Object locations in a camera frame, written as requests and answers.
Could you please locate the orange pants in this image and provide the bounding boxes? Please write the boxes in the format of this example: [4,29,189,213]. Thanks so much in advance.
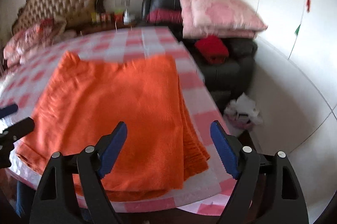
[17,52,210,202]

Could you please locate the floral folded quilt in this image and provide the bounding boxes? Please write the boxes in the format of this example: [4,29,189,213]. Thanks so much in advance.
[3,17,77,68]

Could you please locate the wooden nightstand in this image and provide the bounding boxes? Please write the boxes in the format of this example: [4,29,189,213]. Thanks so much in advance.
[68,21,138,36]

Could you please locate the tufted beige carved headboard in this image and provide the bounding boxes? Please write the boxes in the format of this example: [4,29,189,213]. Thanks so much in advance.
[11,0,105,35]

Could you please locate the yellow green box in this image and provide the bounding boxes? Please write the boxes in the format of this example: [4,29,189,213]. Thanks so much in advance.
[91,12,100,24]

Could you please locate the red tin box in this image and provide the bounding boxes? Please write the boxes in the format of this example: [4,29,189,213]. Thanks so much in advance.
[100,13,114,23]

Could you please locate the black leather armchair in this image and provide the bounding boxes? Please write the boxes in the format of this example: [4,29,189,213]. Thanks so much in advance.
[141,0,258,111]

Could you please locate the white charger device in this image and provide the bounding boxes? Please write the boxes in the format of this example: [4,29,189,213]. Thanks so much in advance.
[123,9,134,24]

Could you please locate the red folded garment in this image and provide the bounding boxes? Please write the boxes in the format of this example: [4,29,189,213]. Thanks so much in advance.
[194,35,229,65]

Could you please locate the maroon bolster cushion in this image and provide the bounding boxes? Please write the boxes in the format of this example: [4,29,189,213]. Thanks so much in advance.
[146,8,183,24]

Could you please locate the lower pink pillow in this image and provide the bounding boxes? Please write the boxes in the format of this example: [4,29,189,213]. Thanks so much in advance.
[183,26,257,39]

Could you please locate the pink pillow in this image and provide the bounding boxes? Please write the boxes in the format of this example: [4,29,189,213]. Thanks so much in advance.
[180,0,267,33]
[183,26,257,39]

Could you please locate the upper pink pillow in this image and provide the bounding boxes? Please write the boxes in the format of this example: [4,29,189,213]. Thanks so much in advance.
[180,0,267,33]

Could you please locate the wall power socket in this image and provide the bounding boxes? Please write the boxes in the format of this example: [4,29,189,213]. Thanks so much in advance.
[120,0,130,8]

